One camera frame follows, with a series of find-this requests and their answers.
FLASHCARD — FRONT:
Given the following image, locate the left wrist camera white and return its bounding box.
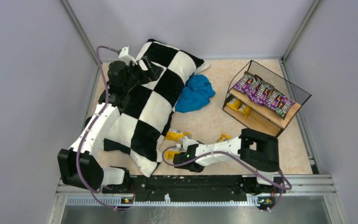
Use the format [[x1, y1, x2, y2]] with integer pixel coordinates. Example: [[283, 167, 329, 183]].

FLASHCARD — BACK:
[[118, 45, 137, 66]]

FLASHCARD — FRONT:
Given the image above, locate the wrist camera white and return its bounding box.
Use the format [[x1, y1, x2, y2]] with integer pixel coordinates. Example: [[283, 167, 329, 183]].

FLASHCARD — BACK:
[[118, 45, 137, 66], [181, 136, 200, 154]]

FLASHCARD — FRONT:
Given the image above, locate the blue crumpled cloth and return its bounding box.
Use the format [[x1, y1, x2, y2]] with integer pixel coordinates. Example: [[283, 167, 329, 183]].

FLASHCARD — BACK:
[[175, 74, 215, 113]]

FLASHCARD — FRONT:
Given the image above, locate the black white checkered pillow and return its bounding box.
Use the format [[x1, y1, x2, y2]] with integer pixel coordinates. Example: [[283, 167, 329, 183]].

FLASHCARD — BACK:
[[104, 39, 210, 177]]

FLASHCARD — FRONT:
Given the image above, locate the wire and wood shelf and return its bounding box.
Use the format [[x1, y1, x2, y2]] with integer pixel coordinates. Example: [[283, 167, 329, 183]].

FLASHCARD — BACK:
[[222, 60, 312, 138]]

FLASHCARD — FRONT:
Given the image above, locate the purple candy bag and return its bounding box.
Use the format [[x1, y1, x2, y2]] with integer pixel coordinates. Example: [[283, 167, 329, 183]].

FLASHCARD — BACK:
[[245, 75, 263, 100], [233, 72, 254, 93], [253, 81, 274, 105], [275, 96, 296, 119], [264, 89, 285, 110]]

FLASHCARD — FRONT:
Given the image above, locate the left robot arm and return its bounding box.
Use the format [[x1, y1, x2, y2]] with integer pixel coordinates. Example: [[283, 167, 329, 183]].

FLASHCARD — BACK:
[[57, 56, 164, 193]]

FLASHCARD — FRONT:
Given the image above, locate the purple candy bag on shelf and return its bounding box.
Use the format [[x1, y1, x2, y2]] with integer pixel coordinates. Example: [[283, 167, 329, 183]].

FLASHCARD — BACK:
[[233, 72, 254, 93]]

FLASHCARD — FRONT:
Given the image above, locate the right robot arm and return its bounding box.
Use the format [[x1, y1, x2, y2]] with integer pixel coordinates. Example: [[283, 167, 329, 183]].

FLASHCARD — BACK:
[[164, 128, 292, 191]]

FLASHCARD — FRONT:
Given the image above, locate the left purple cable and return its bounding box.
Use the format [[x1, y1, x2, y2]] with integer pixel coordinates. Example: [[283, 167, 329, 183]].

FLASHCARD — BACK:
[[75, 45, 133, 211]]

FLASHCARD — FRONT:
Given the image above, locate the purple cable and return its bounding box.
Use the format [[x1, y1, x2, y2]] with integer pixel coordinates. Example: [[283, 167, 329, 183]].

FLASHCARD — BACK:
[[162, 146, 293, 212], [75, 45, 133, 211]]

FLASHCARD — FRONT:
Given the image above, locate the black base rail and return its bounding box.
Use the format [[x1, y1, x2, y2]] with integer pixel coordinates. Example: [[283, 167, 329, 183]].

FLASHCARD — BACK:
[[55, 174, 337, 208]]

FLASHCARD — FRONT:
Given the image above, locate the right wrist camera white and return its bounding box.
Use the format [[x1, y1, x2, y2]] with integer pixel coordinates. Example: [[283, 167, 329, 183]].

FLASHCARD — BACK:
[[181, 136, 200, 154]]

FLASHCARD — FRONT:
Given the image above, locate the yellow candy bag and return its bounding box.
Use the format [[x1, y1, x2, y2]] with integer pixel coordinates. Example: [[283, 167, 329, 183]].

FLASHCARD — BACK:
[[164, 147, 186, 160], [165, 128, 192, 143], [226, 98, 242, 111], [238, 104, 252, 118], [218, 134, 232, 143]]

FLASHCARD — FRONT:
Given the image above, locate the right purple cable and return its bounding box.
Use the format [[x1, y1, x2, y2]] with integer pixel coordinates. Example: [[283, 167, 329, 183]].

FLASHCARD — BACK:
[[162, 146, 293, 212]]

